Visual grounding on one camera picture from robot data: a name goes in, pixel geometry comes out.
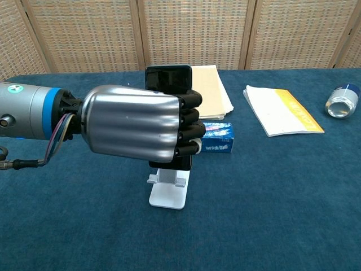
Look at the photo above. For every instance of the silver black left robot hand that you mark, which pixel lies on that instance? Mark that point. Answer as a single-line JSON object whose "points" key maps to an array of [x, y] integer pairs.
{"points": [[129, 124]]}

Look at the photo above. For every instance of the woven folding screen panel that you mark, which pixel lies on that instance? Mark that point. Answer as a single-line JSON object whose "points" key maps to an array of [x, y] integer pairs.
{"points": [[84, 34], [17, 42], [296, 31], [352, 48], [197, 31]]}

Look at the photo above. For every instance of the white phone stand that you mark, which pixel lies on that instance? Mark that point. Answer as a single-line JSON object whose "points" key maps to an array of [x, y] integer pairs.
{"points": [[167, 194]]}

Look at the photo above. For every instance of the blue felt table cover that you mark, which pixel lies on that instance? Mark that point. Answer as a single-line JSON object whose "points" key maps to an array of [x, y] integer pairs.
{"points": [[253, 197]]}

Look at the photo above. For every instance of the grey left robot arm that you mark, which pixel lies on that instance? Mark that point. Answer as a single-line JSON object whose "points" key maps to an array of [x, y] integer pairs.
{"points": [[28, 113]]}

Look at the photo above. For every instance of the white orange booklet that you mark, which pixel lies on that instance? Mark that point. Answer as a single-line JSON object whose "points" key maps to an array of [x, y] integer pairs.
{"points": [[279, 113]]}

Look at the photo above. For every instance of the blue pink cookie box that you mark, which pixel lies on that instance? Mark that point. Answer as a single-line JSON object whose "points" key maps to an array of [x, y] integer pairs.
{"points": [[218, 138]]}

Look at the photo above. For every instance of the black smartphone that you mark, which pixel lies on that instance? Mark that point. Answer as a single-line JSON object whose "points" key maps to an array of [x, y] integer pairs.
{"points": [[169, 79]]}

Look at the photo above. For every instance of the blue silver drink can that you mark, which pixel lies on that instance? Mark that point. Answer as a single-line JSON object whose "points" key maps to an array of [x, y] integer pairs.
{"points": [[342, 103]]}

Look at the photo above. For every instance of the beige paper stack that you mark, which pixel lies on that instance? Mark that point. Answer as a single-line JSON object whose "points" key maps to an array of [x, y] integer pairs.
{"points": [[210, 93]]}

